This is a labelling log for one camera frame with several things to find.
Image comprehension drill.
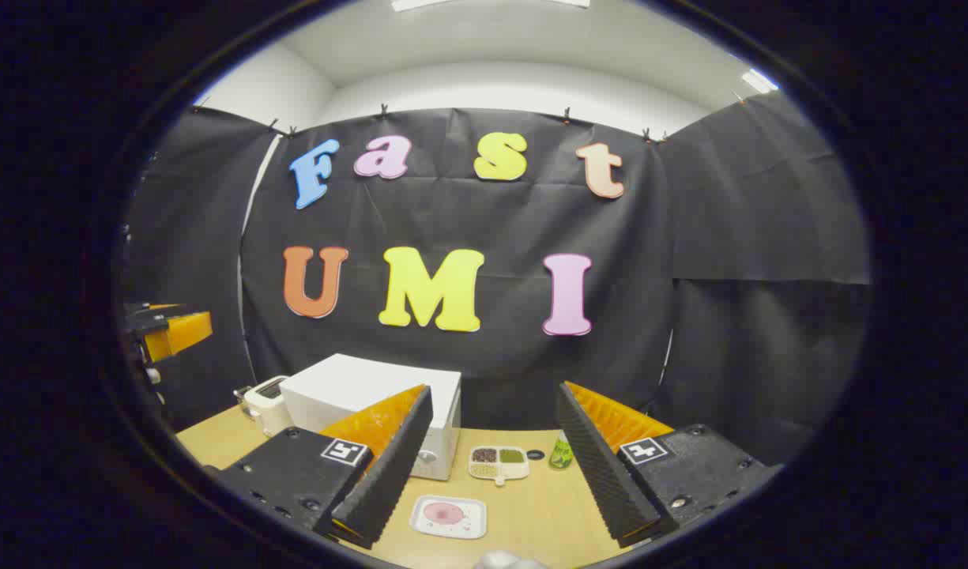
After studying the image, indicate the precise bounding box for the white toaster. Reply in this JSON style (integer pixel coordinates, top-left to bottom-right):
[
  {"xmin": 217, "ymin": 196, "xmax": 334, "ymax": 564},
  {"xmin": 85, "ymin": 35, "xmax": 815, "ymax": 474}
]
[{"xmin": 235, "ymin": 375, "xmax": 295, "ymax": 438}]

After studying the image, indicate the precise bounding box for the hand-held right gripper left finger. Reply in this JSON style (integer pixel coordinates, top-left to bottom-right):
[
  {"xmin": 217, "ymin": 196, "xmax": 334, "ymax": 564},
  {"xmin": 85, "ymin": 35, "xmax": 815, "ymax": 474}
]
[{"xmin": 207, "ymin": 385, "xmax": 435, "ymax": 549}]

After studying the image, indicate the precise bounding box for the white divided dish of beans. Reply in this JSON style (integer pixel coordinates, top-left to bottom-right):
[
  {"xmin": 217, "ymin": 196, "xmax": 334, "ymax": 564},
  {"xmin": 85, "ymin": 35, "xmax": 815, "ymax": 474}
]
[{"xmin": 469, "ymin": 445, "xmax": 530, "ymax": 486}]

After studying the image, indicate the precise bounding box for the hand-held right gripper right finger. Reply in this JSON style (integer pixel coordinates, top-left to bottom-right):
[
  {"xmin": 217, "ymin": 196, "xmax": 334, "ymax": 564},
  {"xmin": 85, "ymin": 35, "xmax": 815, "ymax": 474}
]
[{"xmin": 556, "ymin": 381, "xmax": 785, "ymax": 549}]

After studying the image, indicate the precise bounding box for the white microwave oven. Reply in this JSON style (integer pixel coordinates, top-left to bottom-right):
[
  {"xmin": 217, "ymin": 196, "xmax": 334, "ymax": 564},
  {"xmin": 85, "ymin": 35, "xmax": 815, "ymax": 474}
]
[{"xmin": 280, "ymin": 353, "xmax": 462, "ymax": 481}]

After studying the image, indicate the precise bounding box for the white plate with pink food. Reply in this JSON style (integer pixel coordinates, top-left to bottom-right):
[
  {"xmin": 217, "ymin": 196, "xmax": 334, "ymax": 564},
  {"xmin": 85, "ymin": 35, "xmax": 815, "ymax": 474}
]
[{"xmin": 409, "ymin": 495, "xmax": 488, "ymax": 541}]

